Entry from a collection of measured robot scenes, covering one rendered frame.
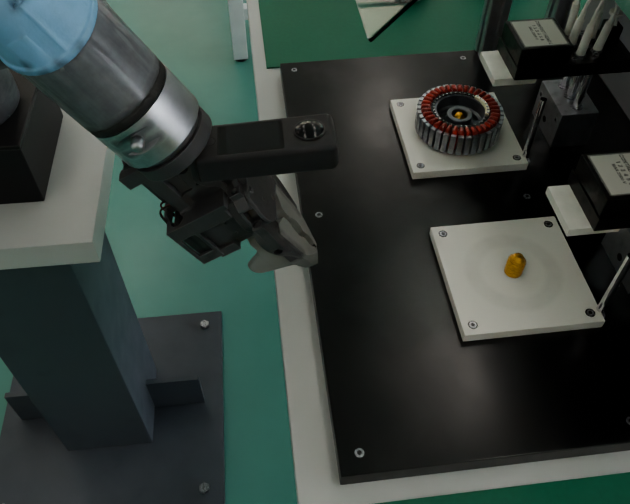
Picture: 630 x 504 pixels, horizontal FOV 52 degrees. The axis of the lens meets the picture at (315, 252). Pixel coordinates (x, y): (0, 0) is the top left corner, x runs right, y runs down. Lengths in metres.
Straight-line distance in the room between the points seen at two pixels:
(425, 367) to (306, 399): 0.12
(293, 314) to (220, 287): 0.98
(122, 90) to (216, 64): 1.96
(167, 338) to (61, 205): 0.78
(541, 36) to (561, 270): 0.28
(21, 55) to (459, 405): 0.47
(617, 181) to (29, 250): 0.66
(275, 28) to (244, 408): 0.82
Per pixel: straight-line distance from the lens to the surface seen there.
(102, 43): 0.47
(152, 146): 0.50
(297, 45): 1.10
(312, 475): 0.64
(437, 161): 0.85
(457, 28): 1.17
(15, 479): 1.55
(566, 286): 0.75
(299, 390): 0.67
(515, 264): 0.72
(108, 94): 0.47
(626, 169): 0.69
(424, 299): 0.72
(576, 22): 0.86
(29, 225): 0.88
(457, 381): 0.67
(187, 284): 1.71
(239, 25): 2.35
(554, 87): 0.94
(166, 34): 2.62
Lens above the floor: 1.34
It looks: 50 degrees down
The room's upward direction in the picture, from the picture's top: straight up
